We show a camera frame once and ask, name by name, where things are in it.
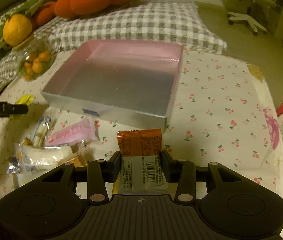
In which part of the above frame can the glass jar of kumquats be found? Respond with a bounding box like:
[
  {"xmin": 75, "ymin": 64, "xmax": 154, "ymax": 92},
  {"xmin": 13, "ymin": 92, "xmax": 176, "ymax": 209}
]
[{"xmin": 18, "ymin": 37, "xmax": 55, "ymax": 81}]

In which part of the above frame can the cherry print tablecloth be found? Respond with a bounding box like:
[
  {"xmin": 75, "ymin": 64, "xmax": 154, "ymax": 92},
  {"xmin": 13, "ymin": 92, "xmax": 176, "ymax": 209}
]
[{"xmin": 0, "ymin": 48, "xmax": 283, "ymax": 238}]

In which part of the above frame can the brown cracker packet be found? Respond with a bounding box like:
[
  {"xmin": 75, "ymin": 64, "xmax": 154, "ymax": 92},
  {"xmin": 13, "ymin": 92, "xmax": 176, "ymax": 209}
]
[{"xmin": 57, "ymin": 153, "xmax": 87, "ymax": 167}]

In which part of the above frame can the green patterned pillow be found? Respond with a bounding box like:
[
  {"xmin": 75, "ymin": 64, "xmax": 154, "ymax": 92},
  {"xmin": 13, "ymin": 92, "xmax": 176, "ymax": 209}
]
[{"xmin": 0, "ymin": 0, "xmax": 44, "ymax": 49}]

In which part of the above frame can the large orange citrus fruit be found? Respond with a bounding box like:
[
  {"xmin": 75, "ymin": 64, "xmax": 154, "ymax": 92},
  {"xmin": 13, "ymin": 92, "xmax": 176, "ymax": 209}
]
[{"xmin": 3, "ymin": 14, "xmax": 32, "ymax": 47}]

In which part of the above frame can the silver pink cardboard box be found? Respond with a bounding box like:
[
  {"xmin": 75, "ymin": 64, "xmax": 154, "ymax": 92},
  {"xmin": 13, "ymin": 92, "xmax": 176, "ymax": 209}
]
[{"xmin": 41, "ymin": 40, "xmax": 183, "ymax": 129}]

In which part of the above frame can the pink wafer snack packet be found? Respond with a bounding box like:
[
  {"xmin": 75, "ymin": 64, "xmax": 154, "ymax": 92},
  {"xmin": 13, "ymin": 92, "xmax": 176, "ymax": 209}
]
[{"xmin": 45, "ymin": 118, "xmax": 98, "ymax": 147}]

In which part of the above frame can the white office chair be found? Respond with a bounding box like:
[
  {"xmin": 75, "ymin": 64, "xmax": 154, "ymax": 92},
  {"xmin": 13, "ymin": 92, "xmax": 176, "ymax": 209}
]
[{"xmin": 226, "ymin": 0, "xmax": 280, "ymax": 36}]

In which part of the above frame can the white coconut roll packet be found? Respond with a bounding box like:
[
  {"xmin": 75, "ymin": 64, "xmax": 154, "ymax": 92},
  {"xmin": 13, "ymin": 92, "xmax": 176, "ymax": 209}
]
[{"xmin": 14, "ymin": 143, "xmax": 81, "ymax": 173}]

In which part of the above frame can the grey checkered blanket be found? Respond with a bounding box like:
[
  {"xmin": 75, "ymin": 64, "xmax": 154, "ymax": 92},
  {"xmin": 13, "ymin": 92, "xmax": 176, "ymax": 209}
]
[{"xmin": 0, "ymin": 2, "xmax": 228, "ymax": 103}]

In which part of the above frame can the orange foil snack packet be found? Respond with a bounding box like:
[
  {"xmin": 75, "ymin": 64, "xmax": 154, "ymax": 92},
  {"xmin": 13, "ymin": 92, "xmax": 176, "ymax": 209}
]
[{"xmin": 117, "ymin": 128, "xmax": 168, "ymax": 195}]

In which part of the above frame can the yellow candy wrapper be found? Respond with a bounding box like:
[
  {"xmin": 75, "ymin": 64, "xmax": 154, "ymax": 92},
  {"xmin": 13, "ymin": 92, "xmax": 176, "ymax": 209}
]
[{"xmin": 15, "ymin": 94, "xmax": 35, "ymax": 106}]

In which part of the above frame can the small red plush cushion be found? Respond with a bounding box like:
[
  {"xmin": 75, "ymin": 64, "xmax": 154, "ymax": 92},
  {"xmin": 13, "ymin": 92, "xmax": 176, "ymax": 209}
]
[{"xmin": 32, "ymin": 1, "xmax": 56, "ymax": 27}]

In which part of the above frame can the blue white biscuit packet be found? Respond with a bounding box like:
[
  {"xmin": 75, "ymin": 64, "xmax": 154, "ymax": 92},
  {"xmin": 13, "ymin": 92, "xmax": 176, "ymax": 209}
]
[{"xmin": 31, "ymin": 115, "xmax": 51, "ymax": 147}]

